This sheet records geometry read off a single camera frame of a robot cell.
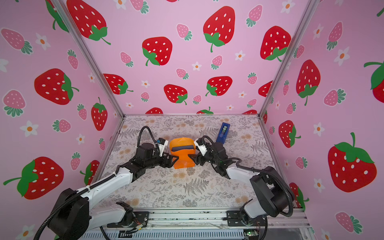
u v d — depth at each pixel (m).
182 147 0.84
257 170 0.49
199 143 0.73
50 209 0.42
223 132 1.04
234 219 0.73
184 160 0.80
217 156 0.66
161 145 0.75
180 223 0.73
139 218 0.75
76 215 0.40
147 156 0.66
